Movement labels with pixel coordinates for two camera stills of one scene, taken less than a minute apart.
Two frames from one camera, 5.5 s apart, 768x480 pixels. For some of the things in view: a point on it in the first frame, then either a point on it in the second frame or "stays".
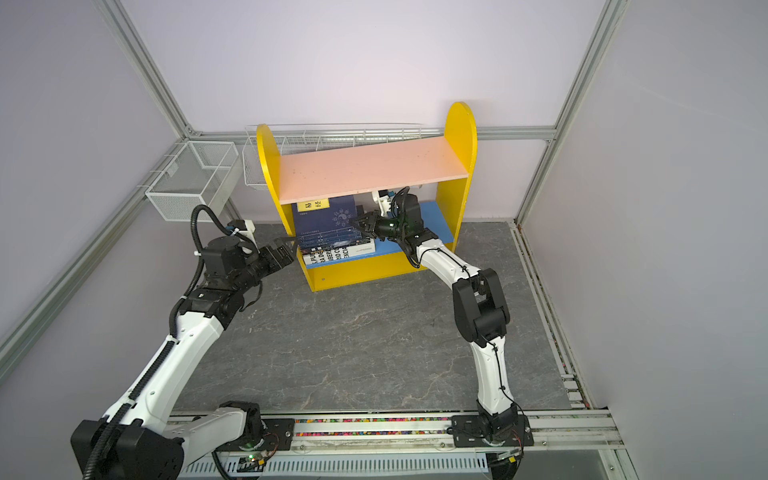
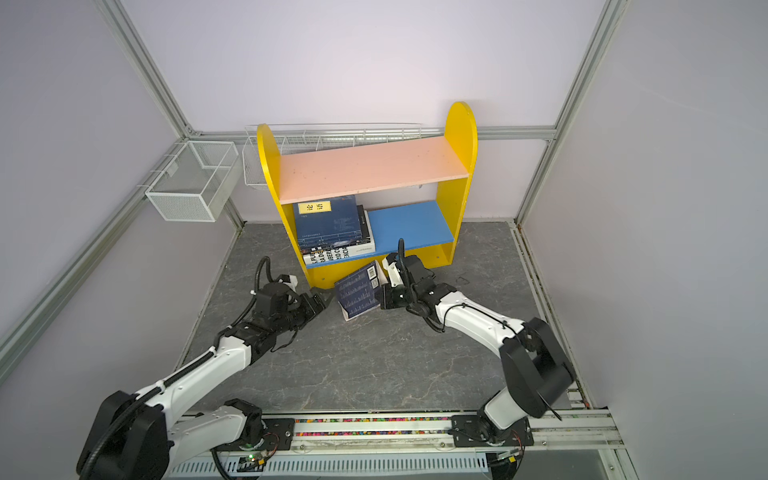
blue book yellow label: [326, 222] → [358, 293]
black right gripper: [373, 229] → [387, 297]
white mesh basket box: [199, 174] stays
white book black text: [321, 255] stays
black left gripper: [286, 257] → [311, 310]
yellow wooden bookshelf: [442, 168] stays
